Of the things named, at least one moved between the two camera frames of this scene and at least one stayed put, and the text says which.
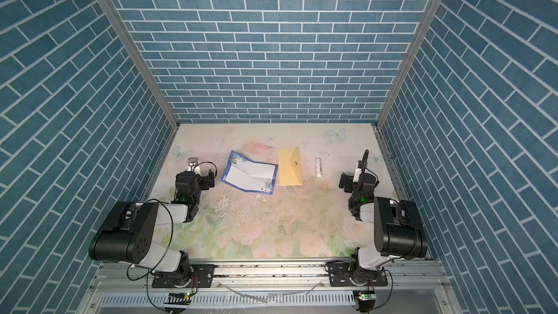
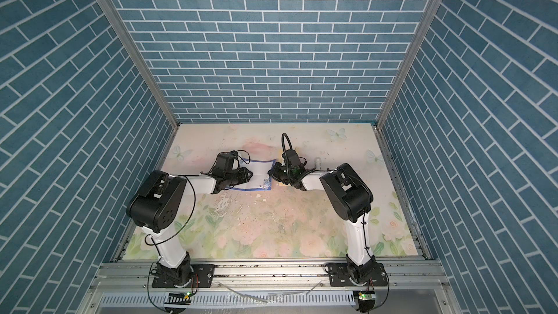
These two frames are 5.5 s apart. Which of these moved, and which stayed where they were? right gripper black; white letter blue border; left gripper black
Moved: right gripper black; left gripper black
Stayed: white letter blue border
